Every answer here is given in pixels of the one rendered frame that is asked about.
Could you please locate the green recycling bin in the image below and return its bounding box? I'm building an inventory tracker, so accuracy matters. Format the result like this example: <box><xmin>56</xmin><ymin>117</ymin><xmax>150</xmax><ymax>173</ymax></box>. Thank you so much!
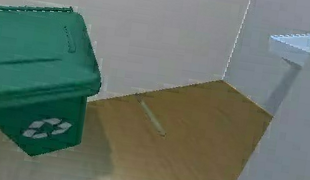
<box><xmin>0</xmin><ymin>0</ymin><xmax>112</xmax><ymax>166</ymax></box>

